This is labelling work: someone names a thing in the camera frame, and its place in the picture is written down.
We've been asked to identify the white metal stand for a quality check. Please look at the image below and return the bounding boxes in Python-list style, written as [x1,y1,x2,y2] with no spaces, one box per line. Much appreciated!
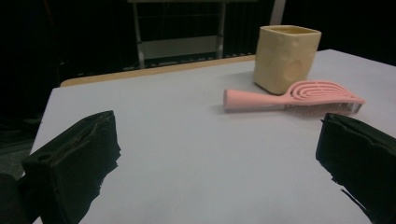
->
[127,0,260,70]

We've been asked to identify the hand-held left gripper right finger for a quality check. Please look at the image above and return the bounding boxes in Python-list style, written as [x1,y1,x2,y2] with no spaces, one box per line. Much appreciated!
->
[315,112,396,224]

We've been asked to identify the wooden table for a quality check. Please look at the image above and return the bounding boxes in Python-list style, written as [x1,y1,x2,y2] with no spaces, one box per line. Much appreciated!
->
[60,54,257,88]

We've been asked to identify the white table mat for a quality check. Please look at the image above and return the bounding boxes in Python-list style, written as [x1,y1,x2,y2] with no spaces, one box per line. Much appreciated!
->
[31,49,396,224]

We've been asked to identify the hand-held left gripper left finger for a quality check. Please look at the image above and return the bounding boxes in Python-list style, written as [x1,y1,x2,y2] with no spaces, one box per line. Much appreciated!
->
[21,109,122,224]

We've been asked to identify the cream square cup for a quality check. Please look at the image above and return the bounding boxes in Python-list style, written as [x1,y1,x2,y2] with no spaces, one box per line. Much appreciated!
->
[252,24,322,95]

